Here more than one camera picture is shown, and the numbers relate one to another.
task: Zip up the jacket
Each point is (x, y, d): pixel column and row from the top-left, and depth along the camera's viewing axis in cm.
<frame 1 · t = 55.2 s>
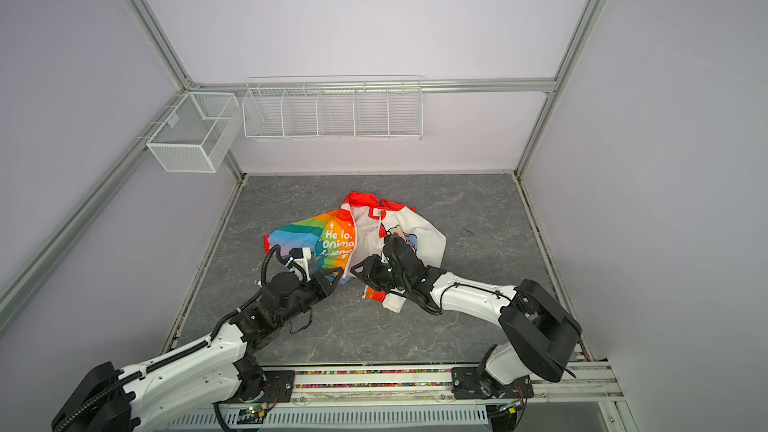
left hand: (344, 274, 78), fingers closed
right hand: (350, 274, 79), fingers open
colourful red white kids jacket: (343, 237, 98), point 5 cm above the table

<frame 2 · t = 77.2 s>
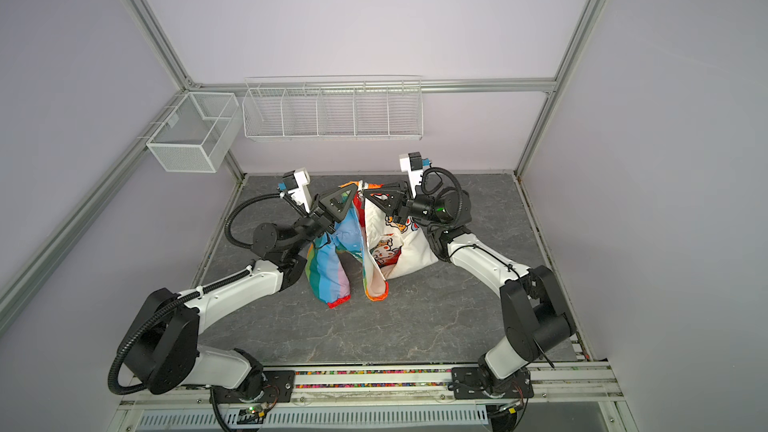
left hand: (359, 193, 61), fingers closed
right hand: (362, 198, 63), fingers closed
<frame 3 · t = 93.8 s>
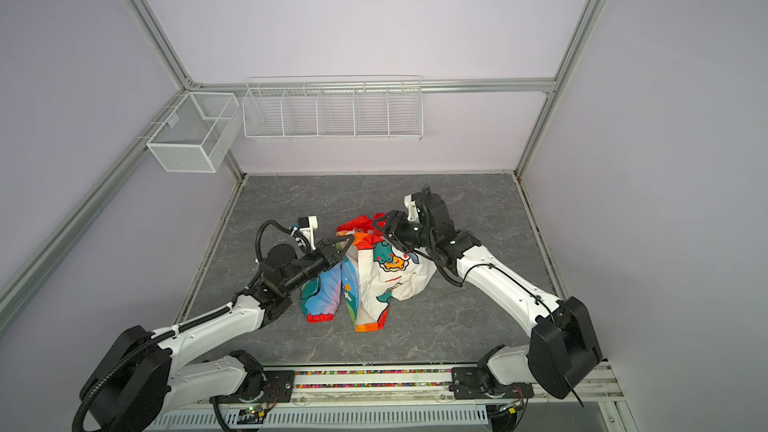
left hand: (355, 242, 76), fingers closed
right hand: (374, 229, 76), fingers open
colourful red white kids jacket: (371, 274, 82), point 13 cm above the table

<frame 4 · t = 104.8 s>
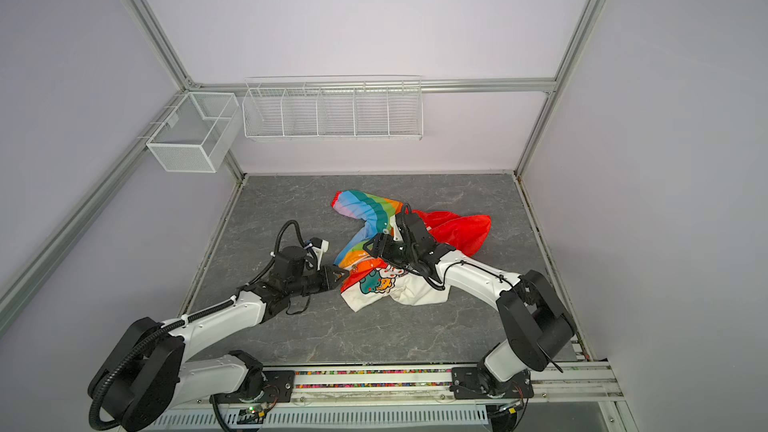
left hand: (348, 277, 83), fingers closed
right hand: (368, 252, 84), fingers open
colourful red white kids jacket: (371, 281, 90), point 4 cm above the table

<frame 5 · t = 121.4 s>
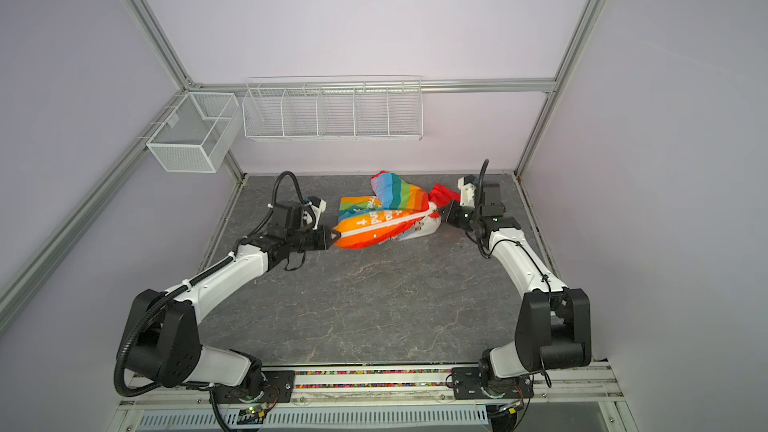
left hand: (339, 238, 85), fingers closed
right hand: (440, 212, 86), fingers closed
colourful red white kids jacket: (398, 211, 91), point 16 cm above the table

